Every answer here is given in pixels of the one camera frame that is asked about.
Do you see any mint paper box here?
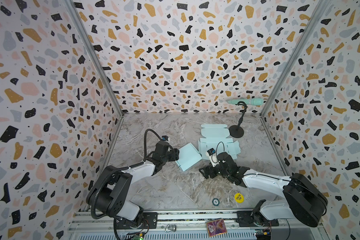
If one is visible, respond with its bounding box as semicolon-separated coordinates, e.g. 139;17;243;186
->
198;124;241;160
176;143;202;172

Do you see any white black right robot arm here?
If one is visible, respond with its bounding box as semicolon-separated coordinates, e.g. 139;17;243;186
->
199;152;328;228

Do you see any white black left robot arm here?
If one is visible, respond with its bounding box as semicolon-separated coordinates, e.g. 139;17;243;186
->
86;141;180;226

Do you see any flat mint paper box blank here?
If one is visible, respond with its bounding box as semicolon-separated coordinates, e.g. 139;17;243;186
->
198;124;241;160

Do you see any yellow round sticker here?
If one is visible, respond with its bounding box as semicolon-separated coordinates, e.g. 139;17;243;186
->
235;193;244;203

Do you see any black microphone stand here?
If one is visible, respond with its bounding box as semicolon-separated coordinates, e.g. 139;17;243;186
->
229;101;248;139

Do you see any purple snack packet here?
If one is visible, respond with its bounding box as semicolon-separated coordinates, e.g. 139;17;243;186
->
206;219;227;238

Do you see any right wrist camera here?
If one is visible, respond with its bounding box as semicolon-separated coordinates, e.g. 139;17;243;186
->
206;148;219;167

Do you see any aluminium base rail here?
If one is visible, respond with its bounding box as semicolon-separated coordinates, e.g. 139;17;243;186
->
66;209;329;240

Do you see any aluminium left corner post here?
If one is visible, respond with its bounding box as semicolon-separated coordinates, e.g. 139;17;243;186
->
62;0;124;117

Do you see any aluminium corner post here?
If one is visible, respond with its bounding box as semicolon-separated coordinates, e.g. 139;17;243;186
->
62;0;124;117
259;0;332;118

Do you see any aluminium right corner post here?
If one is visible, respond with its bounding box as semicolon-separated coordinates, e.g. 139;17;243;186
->
259;0;332;118

